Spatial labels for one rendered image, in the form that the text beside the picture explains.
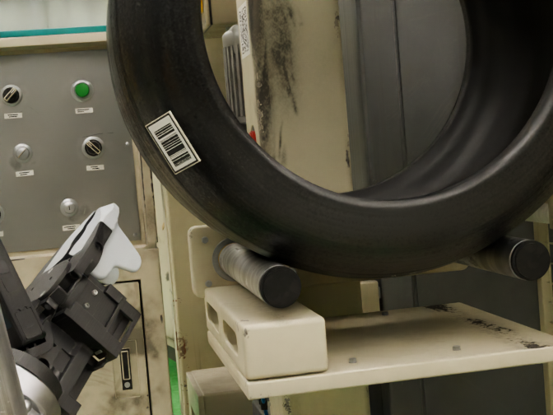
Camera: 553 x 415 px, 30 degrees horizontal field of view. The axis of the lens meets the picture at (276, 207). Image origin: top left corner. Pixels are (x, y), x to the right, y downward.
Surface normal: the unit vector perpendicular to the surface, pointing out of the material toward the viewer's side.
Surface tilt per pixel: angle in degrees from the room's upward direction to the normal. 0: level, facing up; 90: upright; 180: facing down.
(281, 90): 90
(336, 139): 90
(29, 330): 67
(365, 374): 90
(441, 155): 82
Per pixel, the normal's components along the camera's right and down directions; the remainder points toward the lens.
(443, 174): 0.06, -0.10
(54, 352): 0.68, -0.36
